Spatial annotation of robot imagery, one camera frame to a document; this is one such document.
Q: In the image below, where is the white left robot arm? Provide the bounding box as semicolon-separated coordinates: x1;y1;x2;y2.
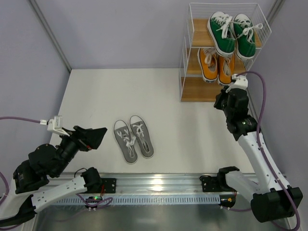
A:
0;126;107;230

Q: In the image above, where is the slotted grey cable duct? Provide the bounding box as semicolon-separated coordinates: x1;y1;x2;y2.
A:
48;195;221;205

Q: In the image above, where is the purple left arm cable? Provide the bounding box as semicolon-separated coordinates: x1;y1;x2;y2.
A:
0;116;114;222

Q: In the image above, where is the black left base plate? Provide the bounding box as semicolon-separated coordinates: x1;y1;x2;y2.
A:
101;178;117;194

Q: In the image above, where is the grey left sneaker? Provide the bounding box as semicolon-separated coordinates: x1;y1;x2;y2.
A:
114;120;138;164

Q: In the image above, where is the orange sneaker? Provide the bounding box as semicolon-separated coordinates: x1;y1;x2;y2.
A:
218;54;236;86
197;48;218;83

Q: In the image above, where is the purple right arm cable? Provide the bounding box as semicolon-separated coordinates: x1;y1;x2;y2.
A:
226;71;300;231

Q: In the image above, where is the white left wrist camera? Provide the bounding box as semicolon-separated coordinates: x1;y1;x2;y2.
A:
39;115;69;136

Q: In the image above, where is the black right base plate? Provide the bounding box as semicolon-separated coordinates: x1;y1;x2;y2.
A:
199;175;236;193

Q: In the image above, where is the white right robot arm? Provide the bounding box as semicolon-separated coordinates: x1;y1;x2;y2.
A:
214;87;303;223

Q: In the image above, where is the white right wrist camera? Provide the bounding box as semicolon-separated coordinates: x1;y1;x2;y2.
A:
226;74;248;93

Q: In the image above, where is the aluminium mounting rail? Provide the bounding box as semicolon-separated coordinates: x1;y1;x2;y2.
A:
48;172;287;195

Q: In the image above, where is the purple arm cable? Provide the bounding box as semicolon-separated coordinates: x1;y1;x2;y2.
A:
0;116;114;222
226;71;300;231

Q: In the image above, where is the grey sneaker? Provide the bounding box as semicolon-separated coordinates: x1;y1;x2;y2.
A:
114;120;138;164
129;115;154;158

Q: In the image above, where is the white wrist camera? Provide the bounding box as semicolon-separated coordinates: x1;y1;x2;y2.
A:
39;115;69;136
226;74;248;93

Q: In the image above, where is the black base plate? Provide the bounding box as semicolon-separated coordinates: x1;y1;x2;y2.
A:
199;175;236;193
101;178;117;194

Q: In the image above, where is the white wire shoe shelf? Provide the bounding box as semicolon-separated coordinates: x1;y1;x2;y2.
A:
179;3;271;102

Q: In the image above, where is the green sneaker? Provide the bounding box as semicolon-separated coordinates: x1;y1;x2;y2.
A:
231;13;263;60
207;12;235;57

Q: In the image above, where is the grey right sneaker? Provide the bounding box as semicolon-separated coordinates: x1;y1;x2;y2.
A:
129;115;154;158

